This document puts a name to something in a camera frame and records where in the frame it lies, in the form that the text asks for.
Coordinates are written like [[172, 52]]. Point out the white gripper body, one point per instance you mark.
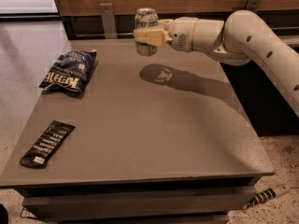
[[182, 33]]

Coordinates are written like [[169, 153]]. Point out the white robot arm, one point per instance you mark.
[[242, 38]]

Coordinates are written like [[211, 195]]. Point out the green white 7up can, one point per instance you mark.
[[145, 17]]

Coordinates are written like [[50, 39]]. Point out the metal bracket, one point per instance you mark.
[[253, 5], [108, 20]]

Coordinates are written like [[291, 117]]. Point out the left metal bracket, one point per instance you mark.
[[108, 20]]

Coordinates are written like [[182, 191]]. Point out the right metal bracket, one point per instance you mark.
[[253, 5]]

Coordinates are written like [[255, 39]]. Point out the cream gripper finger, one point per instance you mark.
[[152, 36], [164, 23]]

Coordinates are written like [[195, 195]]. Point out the black RXBAR chocolate wrapper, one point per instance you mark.
[[46, 145]]

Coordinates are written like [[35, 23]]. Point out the blue Kettle chips bag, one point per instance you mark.
[[71, 71]]

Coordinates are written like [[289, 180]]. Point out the grey drawer cabinet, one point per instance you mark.
[[87, 203]]

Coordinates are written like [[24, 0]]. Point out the white black power strip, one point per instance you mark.
[[266, 195]]

